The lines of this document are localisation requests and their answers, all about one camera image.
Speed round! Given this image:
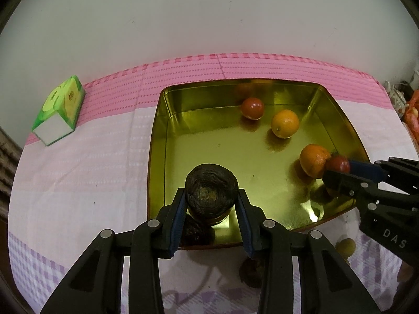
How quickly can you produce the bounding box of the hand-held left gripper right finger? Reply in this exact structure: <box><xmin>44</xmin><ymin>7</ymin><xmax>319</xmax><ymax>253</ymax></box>
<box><xmin>236</xmin><ymin>188</ymin><xmax>382</xmax><ymax>314</ymax></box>

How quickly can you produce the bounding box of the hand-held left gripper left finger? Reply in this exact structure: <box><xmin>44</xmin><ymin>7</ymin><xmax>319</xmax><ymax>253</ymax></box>
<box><xmin>39</xmin><ymin>188</ymin><xmax>187</xmax><ymax>314</ymax></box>

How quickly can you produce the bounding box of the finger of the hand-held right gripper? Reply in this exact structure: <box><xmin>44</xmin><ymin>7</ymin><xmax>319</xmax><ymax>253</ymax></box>
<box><xmin>348</xmin><ymin>157</ymin><xmax>419</xmax><ymax>200</ymax></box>
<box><xmin>322</xmin><ymin>169</ymin><xmax>419</xmax><ymax>217</ymax></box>

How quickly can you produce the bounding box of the small red tomato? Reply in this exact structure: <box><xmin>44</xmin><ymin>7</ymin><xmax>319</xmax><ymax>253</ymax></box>
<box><xmin>324</xmin><ymin>155</ymin><xmax>351</xmax><ymax>174</ymax></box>

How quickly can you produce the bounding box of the dark wrinkled passion fruit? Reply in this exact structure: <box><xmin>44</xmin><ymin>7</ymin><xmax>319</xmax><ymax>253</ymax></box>
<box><xmin>239</xmin><ymin>258</ymin><xmax>267</xmax><ymax>288</ymax></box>
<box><xmin>181</xmin><ymin>214</ymin><xmax>217</xmax><ymax>246</ymax></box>
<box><xmin>185</xmin><ymin>164</ymin><xmax>239</xmax><ymax>226</ymax></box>

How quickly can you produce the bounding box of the dark orange mandarin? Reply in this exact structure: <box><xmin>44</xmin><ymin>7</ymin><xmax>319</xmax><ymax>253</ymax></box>
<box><xmin>299</xmin><ymin>144</ymin><xmax>332</xmax><ymax>179</ymax></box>

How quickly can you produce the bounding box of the light yellow orange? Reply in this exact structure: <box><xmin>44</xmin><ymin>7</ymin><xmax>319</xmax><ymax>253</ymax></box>
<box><xmin>271</xmin><ymin>109</ymin><xmax>300</xmax><ymax>138</ymax></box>

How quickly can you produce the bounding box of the gold metal tin tray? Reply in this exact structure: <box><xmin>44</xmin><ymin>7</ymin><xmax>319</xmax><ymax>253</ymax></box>
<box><xmin>147</xmin><ymin>78</ymin><xmax>374</xmax><ymax>251</ymax></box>

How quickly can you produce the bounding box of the small yellow fruit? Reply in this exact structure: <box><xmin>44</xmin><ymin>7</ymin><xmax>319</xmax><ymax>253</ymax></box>
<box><xmin>335</xmin><ymin>238</ymin><xmax>357</xmax><ymax>258</ymax></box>

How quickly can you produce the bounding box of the orange bag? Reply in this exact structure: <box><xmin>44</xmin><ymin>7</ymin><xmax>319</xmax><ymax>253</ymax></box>
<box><xmin>404</xmin><ymin>90</ymin><xmax>419</xmax><ymax>144</ymax></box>

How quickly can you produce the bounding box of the pink checkered tablecloth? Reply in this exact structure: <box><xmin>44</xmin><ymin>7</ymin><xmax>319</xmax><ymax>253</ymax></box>
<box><xmin>8</xmin><ymin>52</ymin><xmax>419</xmax><ymax>314</ymax></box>

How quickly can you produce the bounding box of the green tissue box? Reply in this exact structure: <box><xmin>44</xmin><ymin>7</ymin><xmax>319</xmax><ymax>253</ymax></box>
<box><xmin>32</xmin><ymin>75</ymin><xmax>86</xmax><ymax>147</ymax></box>

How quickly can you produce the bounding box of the wooden furniture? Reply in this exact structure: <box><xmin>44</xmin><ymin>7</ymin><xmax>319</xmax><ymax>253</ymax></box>
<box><xmin>0</xmin><ymin>127</ymin><xmax>23</xmax><ymax>223</ymax></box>

